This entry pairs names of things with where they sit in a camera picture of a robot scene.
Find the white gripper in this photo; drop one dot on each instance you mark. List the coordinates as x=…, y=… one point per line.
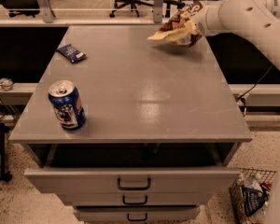
x=204, y=20

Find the brown chip bag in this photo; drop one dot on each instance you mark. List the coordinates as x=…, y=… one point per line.
x=180, y=29

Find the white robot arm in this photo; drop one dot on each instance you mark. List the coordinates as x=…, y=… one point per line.
x=253, y=21

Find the blue pepsi can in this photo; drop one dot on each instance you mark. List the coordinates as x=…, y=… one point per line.
x=66, y=103

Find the dark blue snack bag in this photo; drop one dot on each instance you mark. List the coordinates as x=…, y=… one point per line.
x=254, y=199

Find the grey drawer cabinet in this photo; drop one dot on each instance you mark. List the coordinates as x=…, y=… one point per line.
x=147, y=105

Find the dark blue snack packet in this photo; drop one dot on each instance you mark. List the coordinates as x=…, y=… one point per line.
x=71, y=53

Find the wire basket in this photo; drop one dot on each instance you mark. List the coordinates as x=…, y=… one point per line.
x=253, y=179

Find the middle drawer with handle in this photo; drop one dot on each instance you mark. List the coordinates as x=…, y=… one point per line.
x=135, y=198

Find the drawer with handle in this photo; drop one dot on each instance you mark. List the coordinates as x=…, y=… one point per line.
x=136, y=214
x=135, y=198
x=112, y=180

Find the bottom drawer with handle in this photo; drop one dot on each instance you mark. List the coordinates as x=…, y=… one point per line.
x=136, y=214

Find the top drawer with handle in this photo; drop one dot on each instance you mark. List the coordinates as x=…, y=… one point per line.
x=112, y=180

